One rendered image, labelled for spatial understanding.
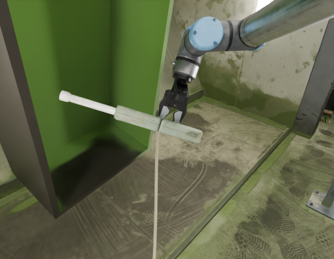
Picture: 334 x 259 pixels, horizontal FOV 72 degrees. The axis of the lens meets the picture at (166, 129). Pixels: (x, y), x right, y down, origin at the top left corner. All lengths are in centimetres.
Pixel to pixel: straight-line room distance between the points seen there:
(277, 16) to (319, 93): 191
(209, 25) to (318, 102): 189
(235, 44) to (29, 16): 73
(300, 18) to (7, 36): 60
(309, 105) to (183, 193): 148
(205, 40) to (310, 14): 29
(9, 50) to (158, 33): 60
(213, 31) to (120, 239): 120
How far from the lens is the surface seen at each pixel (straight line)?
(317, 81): 245
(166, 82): 261
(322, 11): 53
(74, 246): 153
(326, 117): 309
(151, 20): 107
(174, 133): 79
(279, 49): 248
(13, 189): 195
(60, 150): 137
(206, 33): 72
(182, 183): 175
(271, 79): 256
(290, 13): 57
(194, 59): 83
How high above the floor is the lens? 128
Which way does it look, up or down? 32 degrees down
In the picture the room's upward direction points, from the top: straight up
